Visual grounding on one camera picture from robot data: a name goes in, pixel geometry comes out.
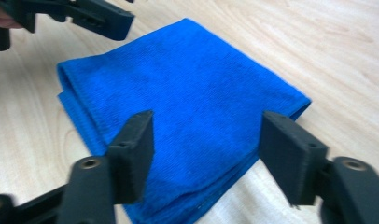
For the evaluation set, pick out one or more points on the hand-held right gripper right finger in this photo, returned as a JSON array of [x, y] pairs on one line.
[[291, 158]]

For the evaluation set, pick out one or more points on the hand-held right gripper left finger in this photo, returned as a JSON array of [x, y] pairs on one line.
[[131, 158]]

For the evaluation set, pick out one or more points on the blue cloth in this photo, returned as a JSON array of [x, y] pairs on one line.
[[193, 93]]

